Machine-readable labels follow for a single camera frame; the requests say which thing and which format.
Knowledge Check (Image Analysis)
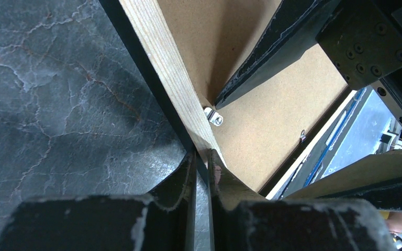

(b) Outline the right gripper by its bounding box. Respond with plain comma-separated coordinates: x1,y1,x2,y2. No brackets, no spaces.
315,0,402,139

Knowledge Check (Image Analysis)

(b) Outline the brown backing board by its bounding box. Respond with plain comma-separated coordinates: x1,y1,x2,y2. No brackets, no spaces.
158,1,347,191

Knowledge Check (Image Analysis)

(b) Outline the metal turn clip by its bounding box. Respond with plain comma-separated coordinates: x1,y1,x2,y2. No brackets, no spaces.
203,107,224,127
299,130,307,143

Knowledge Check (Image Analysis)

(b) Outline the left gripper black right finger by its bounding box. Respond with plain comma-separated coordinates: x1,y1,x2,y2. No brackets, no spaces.
207,149,395,250

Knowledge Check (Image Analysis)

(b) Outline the wooden picture frame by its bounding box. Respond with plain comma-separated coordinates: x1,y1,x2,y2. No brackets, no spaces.
101,1,355,193

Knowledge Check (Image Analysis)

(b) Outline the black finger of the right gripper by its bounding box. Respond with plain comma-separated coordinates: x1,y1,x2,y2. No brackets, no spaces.
214,0,340,109
287,150,402,211

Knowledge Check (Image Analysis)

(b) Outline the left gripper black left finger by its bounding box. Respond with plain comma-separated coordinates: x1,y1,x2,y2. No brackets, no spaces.
0,153,197,250

